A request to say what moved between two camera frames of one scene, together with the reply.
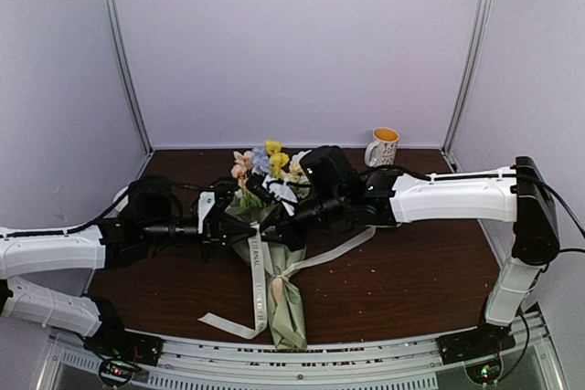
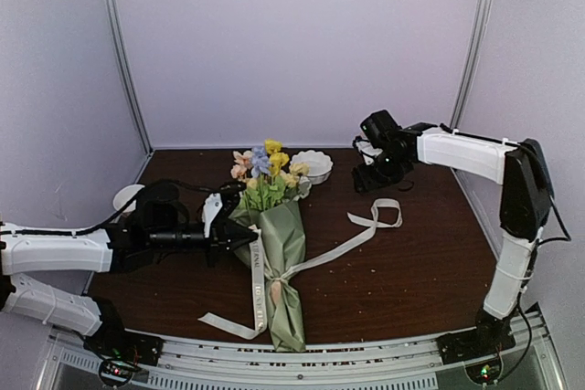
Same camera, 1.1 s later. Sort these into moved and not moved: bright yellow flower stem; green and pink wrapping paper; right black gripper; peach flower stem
Moved: right black gripper
Not moved: peach flower stem; green and pink wrapping paper; bright yellow flower stem
